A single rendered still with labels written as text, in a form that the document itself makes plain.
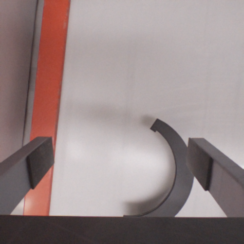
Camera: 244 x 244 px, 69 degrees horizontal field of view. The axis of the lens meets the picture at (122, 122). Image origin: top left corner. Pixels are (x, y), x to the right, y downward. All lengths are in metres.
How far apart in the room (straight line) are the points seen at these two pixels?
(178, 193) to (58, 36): 0.38
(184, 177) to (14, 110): 0.36
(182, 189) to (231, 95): 0.20
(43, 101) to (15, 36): 0.13
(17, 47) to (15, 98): 0.10
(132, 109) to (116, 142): 0.08
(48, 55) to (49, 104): 0.10
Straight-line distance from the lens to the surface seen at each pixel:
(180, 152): 0.33
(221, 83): 0.40
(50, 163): 0.17
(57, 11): 0.45
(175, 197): 0.35
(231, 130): 0.40
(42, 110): 0.40
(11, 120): 0.43
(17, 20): 0.45
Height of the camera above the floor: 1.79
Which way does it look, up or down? level
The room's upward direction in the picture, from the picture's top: 174 degrees counter-clockwise
